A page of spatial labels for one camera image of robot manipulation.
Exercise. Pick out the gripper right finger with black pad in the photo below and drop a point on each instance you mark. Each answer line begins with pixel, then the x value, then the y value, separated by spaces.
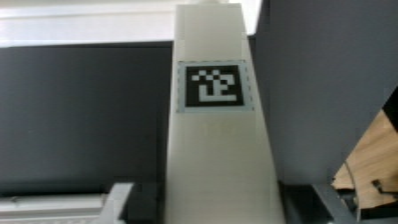
pixel 320 207

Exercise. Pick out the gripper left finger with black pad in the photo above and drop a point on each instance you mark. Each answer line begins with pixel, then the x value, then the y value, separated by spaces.
pixel 132 204

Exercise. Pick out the white desk leg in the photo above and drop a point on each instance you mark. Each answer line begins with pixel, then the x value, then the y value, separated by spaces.
pixel 221 182

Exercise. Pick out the white U-shaped fence frame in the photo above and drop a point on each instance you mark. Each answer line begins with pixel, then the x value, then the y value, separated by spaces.
pixel 70 22

